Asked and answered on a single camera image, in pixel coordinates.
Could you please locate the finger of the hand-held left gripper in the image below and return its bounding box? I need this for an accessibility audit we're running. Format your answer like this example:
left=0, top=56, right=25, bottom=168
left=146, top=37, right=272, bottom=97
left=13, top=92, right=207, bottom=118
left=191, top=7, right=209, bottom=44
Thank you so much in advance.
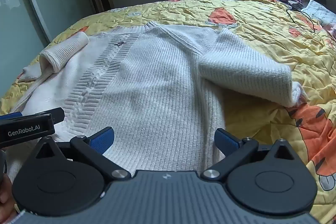
left=39, top=107, right=66, bottom=125
left=0, top=112, right=24, bottom=121

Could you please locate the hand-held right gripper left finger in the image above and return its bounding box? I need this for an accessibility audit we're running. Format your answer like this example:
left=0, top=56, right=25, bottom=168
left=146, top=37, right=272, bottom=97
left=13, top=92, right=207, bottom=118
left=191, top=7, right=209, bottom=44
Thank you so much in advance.
left=34, top=127, right=132, bottom=184

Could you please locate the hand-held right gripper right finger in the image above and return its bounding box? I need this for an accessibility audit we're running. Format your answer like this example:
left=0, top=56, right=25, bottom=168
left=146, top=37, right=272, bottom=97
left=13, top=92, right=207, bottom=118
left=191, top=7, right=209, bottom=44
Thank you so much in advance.
left=201, top=128, right=302, bottom=183

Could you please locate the white knit sweater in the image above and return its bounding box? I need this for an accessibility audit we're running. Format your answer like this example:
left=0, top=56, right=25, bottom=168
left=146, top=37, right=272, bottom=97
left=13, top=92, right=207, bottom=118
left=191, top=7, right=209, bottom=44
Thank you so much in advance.
left=5, top=21, right=307, bottom=182

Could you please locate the person's left hand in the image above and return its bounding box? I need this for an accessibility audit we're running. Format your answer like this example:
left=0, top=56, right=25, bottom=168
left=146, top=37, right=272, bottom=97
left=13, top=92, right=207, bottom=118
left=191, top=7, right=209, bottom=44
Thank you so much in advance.
left=0, top=175, right=17, bottom=216

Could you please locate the yellow printed quilt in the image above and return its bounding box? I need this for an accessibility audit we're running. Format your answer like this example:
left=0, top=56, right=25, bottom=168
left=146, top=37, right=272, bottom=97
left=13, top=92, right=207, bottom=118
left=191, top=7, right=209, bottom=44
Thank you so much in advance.
left=0, top=0, right=336, bottom=216

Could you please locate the light patterned pillow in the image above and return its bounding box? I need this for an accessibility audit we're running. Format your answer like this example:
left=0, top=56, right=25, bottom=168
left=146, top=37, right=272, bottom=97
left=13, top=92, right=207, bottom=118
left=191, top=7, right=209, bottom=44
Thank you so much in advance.
left=304, top=0, right=336, bottom=28

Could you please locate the black cable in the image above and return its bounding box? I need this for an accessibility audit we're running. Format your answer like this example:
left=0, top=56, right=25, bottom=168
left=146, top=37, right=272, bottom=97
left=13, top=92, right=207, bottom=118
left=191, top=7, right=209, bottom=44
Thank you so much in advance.
left=286, top=7, right=317, bottom=32

